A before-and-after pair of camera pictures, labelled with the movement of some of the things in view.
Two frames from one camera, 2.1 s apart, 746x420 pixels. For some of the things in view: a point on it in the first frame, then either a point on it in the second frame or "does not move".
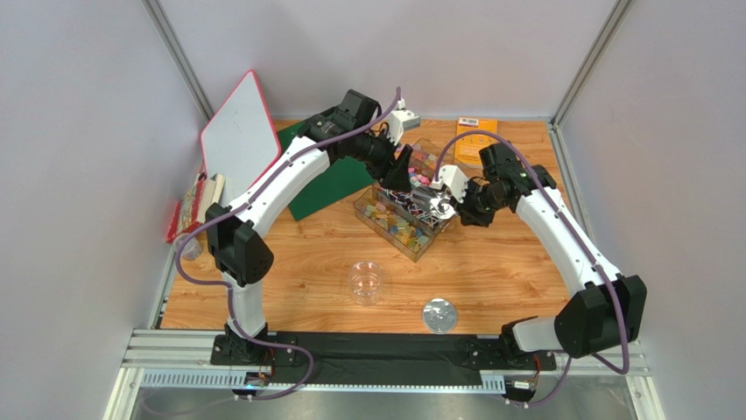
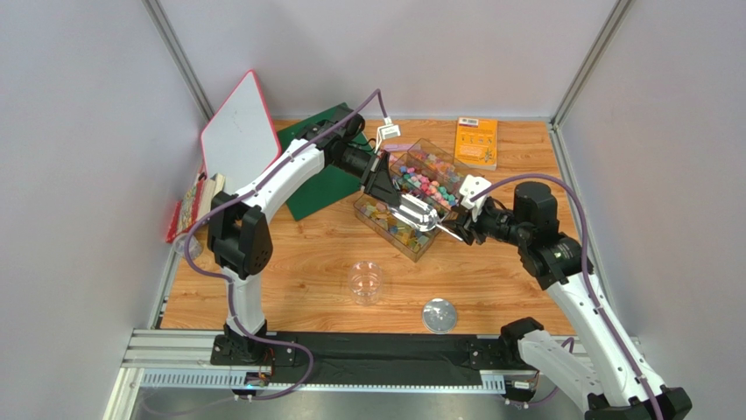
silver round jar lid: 439,315 does not move
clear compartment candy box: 395,218 does not move
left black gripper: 392,173 to 377,181
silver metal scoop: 428,199 to 418,214
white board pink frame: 240,142 does not move
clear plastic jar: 366,280 does not move
